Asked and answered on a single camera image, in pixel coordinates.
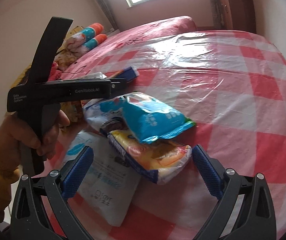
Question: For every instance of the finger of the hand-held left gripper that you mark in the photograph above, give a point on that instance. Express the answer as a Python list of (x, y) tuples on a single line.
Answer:
[(119, 83)]

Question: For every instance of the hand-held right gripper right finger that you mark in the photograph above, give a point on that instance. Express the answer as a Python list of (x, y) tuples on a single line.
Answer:
[(208, 172)]

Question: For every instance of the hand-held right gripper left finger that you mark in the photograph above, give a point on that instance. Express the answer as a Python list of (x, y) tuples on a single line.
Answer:
[(79, 172)]

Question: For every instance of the white wet wipes packet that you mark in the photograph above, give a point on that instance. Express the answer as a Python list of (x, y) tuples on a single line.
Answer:
[(108, 187)]

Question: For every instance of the white blue snack packet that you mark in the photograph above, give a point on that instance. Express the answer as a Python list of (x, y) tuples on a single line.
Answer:
[(98, 112)]

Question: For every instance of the teal snack packet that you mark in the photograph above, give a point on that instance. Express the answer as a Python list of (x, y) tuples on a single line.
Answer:
[(155, 120)]

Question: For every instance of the yellow snack packet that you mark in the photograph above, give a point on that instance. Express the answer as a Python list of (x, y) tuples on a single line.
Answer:
[(158, 160)]

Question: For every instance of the person's left hand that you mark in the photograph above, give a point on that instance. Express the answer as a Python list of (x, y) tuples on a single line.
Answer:
[(10, 132)]

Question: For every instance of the blue red packet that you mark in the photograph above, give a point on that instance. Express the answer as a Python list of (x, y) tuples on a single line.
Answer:
[(130, 73)]

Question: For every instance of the small white packet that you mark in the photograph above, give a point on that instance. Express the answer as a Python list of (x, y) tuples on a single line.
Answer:
[(95, 75)]

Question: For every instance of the yellow floral quilt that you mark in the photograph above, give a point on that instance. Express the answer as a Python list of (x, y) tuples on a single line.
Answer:
[(66, 60)]

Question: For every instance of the teal orange bolster pillow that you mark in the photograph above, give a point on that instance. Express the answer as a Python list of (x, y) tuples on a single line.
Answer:
[(94, 42), (91, 30)]

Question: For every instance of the bed with pink sheet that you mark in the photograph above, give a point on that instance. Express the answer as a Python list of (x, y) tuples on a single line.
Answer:
[(143, 35)]

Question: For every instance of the yellow headboard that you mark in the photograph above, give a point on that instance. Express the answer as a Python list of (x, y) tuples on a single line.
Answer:
[(74, 29)]

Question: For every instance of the red checked plastic tablecloth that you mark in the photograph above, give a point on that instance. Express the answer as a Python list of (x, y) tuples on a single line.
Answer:
[(232, 105)]

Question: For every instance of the grey curtain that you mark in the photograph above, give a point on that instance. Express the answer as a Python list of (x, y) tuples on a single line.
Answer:
[(105, 5)]

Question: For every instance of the brown wooden wardrobe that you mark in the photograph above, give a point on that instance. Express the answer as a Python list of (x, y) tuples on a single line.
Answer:
[(232, 5)]

